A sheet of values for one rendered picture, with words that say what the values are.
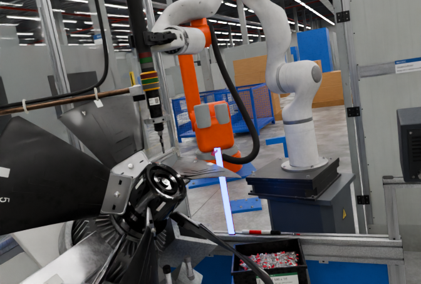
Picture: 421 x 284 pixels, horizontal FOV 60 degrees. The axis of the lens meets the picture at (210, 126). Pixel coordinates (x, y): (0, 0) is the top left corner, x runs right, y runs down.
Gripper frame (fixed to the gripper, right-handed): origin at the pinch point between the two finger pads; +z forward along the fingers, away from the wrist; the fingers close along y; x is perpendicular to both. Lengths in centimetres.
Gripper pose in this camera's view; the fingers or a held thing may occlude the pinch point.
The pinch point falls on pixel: (141, 39)
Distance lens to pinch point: 94.3
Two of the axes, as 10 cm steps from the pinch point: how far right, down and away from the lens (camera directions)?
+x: -1.7, -9.7, -1.5
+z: -3.8, 2.0, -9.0
